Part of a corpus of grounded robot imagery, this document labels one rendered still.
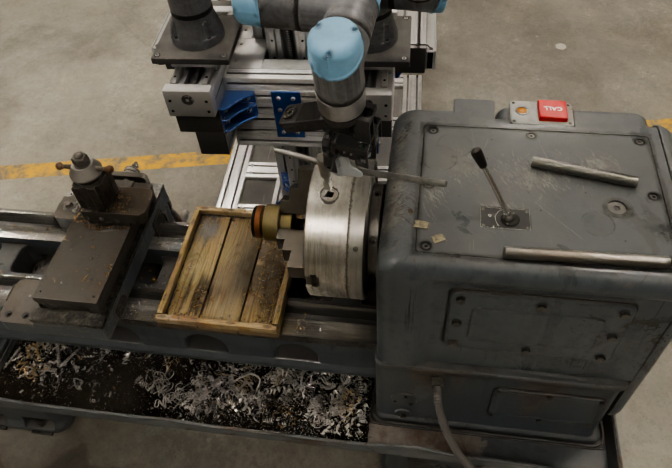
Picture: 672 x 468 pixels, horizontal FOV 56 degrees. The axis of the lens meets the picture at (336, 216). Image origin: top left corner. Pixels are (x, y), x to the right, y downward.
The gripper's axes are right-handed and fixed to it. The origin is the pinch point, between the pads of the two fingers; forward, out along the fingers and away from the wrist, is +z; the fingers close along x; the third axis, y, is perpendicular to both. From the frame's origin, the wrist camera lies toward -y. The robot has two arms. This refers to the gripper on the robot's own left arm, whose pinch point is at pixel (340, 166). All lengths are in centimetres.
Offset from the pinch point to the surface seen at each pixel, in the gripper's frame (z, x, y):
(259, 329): 42, -25, -14
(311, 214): 13.7, -5.1, -5.5
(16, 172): 159, 29, -201
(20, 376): 73, -55, -83
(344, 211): 13.4, -2.4, 0.7
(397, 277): 10.6, -13.3, 15.7
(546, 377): 45, -12, 50
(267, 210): 24.7, -2.8, -18.7
